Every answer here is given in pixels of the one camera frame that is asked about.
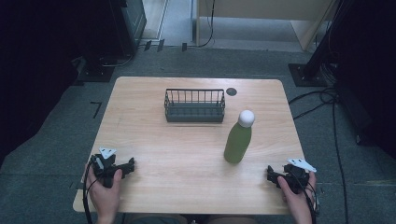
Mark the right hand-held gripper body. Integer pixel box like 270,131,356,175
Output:
280,157,318,194

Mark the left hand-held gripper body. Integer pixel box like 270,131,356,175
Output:
90,147,127,189

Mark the person's right hand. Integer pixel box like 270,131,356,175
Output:
276,171,318,224

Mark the person's left hand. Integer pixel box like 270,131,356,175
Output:
85,165,123,220

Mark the green bottle with white cap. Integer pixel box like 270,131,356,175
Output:
223,109,256,165

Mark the black metal stand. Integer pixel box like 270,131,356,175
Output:
288,0,351,88

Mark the black equipment cabinet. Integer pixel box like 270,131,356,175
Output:
106,0,148,59

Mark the light wooden furniture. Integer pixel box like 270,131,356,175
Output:
195,0,339,51

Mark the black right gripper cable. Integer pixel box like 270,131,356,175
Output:
292,173,319,224

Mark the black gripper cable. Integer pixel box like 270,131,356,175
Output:
292,173,319,224
81,160,98,224

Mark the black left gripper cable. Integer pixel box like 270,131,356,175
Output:
81,160,98,224

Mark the black floor cable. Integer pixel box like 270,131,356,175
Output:
288,87,349,224

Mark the dark grey wire basket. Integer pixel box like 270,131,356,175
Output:
163,88,226,123

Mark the black stand base plate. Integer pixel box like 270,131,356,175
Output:
77,55,117,84

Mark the black hanging cable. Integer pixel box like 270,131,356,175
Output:
197,0,217,49

